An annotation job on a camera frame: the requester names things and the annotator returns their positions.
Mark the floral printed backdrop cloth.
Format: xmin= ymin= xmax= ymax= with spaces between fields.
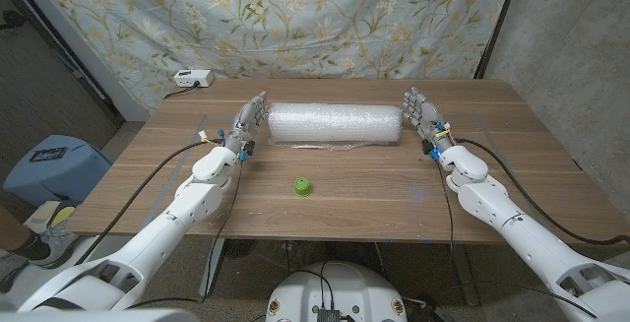
xmin=27 ymin=0 xmax=521 ymax=114

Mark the green bottle cap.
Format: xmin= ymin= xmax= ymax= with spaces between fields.
xmin=293 ymin=176 xmax=313 ymax=198

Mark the white power strip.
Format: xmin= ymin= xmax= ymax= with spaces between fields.
xmin=173 ymin=69 xmax=216 ymax=89

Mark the grey corner post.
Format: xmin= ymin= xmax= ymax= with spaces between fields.
xmin=7 ymin=0 xmax=152 ymax=122

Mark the white table leg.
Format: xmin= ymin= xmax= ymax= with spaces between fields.
xmin=198 ymin=237 xmax=227 ymax=298

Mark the grey hub box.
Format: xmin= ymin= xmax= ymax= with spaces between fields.
xmin=316 ymin=306 xmax=342 ymax=322

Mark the black backdrop stand pole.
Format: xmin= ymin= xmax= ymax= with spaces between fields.
xmin=472 ymin=0 xmax=524 ymax=81

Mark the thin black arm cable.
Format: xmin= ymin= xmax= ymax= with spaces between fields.
xmin=434 ymin=158 xmax=455 ymax=267
xmin=127 ymin=160 xmax=243 ymax=309

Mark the black power strip cable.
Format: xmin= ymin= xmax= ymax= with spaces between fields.
xmin=163 ymin=81 xmax=201 ymax=100

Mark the white and yellow pad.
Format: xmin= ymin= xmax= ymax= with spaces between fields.
xmin=23 ymin=199 xmax=78 ymax=237

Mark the black power brick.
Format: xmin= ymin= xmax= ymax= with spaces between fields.
xmin=406 ymin=297 xmax=447 ymax=322

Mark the grey sneaker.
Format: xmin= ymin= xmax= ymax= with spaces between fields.
xmin=9 ymin=218 xmax=76 ymax=270
xmin=0 ymin=252 xmax=30 ymax=294

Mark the grey table leg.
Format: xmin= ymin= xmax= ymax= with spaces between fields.
xmin=448 ymin=242 xmax=481 ymax=308

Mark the white robot torso edge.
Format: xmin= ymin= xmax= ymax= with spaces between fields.
xmin=0 ymin=308 xmax=201 ymax=322

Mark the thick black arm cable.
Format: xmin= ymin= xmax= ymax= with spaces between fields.
xmin=453 ymin=137 xmax=630 ymax=247
xmin=73 ymin=137 xmax=227 ymax=267

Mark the white domed robot base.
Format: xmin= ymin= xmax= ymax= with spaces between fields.
xmin=265 ymin=261 xmax=409 ymax=322

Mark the clear bubble wrap roll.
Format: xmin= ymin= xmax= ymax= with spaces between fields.
xmin=267 ymin=101 xmax=405 ymax=152

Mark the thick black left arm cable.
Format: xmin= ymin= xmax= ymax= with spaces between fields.
xmin=73 ymin=137 xmax=227 ymax=267

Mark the person's bare leg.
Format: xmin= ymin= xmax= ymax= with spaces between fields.
xmin=0 ymin=206 xmax=32 ymax=259

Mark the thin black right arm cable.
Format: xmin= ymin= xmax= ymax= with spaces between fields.
xmin=434 ymin=158 xmax=455 ymax=267

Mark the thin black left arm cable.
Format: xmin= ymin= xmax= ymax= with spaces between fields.
xmin=127 ymin=160 xmax=243 ymax=309

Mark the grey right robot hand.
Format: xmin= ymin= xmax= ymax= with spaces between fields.
xmin=402 ymin=87 xmax=452 ymax=152

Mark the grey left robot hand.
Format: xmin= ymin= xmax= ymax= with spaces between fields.
xmin=223 ymin=91 xmax=270 ymax=155

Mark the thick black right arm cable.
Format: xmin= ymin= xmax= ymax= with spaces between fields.
xmin=453 ymin=137 xmax=630 ymax=247

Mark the black wall fixture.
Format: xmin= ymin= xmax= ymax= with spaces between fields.
xmin=0 ymin=10 xmax=29 ymax=32

